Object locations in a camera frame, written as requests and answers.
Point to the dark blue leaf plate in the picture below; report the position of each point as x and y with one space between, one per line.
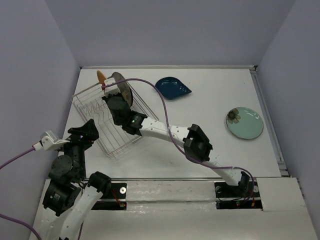
172 88

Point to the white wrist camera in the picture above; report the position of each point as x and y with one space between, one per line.
49 141
110 87

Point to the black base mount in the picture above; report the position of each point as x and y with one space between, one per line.
114 199
232 198

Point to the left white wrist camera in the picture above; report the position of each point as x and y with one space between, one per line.
49 141

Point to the grey reindeer plate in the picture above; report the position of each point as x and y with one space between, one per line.
123 87

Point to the metal wire dish rack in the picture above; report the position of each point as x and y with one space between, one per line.
89 104

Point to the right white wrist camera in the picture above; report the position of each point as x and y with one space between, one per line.
110 87

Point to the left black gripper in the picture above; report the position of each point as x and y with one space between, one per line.
91 133

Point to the teal flower plate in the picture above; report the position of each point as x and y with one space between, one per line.
244 123

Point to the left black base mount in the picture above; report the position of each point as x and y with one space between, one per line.
114 199

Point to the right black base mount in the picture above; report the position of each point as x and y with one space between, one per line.
232 198

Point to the orange woven round plate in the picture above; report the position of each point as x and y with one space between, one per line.
101 77

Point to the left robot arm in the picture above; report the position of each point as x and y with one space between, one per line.
67 200

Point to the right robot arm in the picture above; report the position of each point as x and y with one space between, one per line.
191 141

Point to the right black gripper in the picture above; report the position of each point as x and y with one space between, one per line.
109 96

